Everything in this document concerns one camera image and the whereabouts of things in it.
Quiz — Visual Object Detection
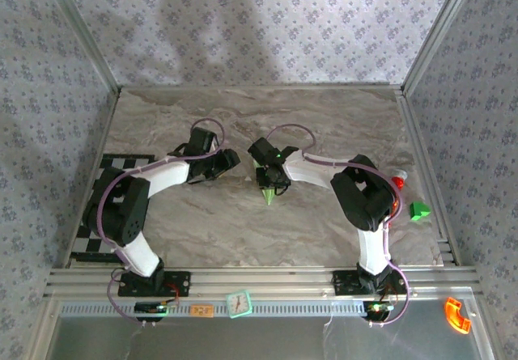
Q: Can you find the right small circuit board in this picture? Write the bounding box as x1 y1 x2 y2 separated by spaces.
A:
363 301 396 320

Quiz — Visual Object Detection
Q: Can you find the red and grey small object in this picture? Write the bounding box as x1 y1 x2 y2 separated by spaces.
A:
389 167 409 192

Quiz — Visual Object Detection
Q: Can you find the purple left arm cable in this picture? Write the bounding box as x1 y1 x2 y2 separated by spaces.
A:
96 117 227 328

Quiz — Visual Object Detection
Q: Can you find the left small circuit board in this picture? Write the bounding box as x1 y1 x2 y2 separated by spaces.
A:
134 301 169 316

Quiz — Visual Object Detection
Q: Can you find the aluminium frame post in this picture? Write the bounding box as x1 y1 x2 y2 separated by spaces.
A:
400 0 485 96
40 0 123 96

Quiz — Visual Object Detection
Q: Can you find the orange label tag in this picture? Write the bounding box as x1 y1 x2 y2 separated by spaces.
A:
189 303 214 318

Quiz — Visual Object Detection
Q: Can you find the orange curved plastic piece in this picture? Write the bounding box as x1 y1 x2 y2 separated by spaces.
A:
444 297 473 335

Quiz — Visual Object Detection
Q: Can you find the small circuit board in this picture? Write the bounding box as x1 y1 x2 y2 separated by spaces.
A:
363 301 396 320
134 301 169 316

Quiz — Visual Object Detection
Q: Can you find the small teal square clock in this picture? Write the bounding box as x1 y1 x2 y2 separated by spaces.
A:
225 290 254 320

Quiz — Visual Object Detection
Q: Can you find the grey slotted cable duct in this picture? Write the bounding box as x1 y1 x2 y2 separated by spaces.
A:
59 299 367 319

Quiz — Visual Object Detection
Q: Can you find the black and white checkerboard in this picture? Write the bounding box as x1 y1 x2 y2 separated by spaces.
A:
72 154 157 264

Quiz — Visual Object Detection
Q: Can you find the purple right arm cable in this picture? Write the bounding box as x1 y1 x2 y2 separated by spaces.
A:
265 124 412 328

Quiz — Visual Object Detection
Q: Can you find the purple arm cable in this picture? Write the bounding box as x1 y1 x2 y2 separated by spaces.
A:
96 117 227 328
265 124 412 328

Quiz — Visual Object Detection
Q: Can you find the grey metal plate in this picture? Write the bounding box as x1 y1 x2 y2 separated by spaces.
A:
52 315 485 360

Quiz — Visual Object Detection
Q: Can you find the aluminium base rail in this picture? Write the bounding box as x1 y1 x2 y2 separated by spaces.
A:
43 266 482 299

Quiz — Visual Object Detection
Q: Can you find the green plastic block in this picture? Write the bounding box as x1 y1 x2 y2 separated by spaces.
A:
408 200 431 222

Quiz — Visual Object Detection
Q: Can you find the aluminium side rail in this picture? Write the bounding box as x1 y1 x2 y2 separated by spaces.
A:
395 92 462 267

